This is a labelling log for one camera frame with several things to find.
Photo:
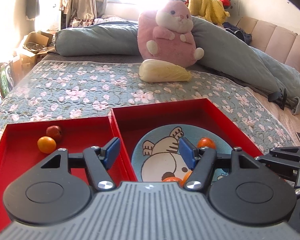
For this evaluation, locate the green white carton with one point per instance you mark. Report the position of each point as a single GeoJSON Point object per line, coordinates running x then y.
{"type": "Point", "coordinates": [5, 76]}

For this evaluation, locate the grey-blue duvet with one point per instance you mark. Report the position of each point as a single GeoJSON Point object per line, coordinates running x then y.
{"type": "Point", "coordinates": [95, 40]}

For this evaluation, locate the blue cartoon plate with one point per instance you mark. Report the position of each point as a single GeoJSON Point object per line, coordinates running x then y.
{"type": "Point", "coordinates": [160, 160]}

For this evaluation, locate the yellow blanket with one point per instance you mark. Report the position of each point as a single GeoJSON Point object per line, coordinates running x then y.
{"type": "Point", "coordinates": [207, 5]}

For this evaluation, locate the dark clothes pile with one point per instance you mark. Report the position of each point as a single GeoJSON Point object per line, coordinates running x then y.
{"type": "Point", "coordinates": [236, 32]}

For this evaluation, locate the red tray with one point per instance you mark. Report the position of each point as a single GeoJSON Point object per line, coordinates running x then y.
{"type": "Point", "coordinates": [22, 160]}
{"type": "Point", "coordinates": [152, 120]}

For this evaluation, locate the metal pan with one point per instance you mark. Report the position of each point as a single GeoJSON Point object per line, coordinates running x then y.
{"type": "Point", "coordinates": [33, 46]}

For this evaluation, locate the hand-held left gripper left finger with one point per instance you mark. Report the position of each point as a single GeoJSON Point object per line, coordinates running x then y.
{"type": "Point", "coordinates": [112, 150]}

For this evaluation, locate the small red apple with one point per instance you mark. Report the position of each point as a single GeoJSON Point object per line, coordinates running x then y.
{"type": "Point", "coordinates": [54, 131]}

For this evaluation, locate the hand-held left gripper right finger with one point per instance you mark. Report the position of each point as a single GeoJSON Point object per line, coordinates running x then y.
{"type": "Point", "coordinates": [187, 152]}

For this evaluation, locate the beige padded headboard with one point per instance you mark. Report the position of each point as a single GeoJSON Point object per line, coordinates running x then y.
{"type": "Point", "coordinates": [277, 37]}

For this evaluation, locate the napa cabbage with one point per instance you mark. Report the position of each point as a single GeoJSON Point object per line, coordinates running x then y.
{"type": "Point", "coordinates": [162, 71]}

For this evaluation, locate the pink plush hamster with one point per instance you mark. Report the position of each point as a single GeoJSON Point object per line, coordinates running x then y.
{"type": "Point", "coordinates": [170, 37]}

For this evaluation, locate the floral quilt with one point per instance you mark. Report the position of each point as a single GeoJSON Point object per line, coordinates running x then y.
{"type": "Point", "coordinates": [90, 85]}

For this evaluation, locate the small orange tangerine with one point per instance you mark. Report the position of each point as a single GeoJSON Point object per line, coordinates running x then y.
{"type": "Point", "coordinates": [206, 143]}
{"type": "Point", "coordinates": [172, 179]}
{"type": "Point", "coordinates": [185, 177]}
{"type": "Point", "coordinates": [46, 144]}

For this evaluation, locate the open cardboard box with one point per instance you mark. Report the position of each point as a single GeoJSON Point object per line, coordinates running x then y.
{"type": "Point", "coordinates": [37, 40]}

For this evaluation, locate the floral curtain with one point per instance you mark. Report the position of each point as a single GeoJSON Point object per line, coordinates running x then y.
{"type": "Point", "coordinates": [85, 2]}

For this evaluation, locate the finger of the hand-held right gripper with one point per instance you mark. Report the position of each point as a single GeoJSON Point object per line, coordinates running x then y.
{"type": "Point", "coordinates": [282, 166]}
{"type": "Point", "coordinates": [290, 153]}

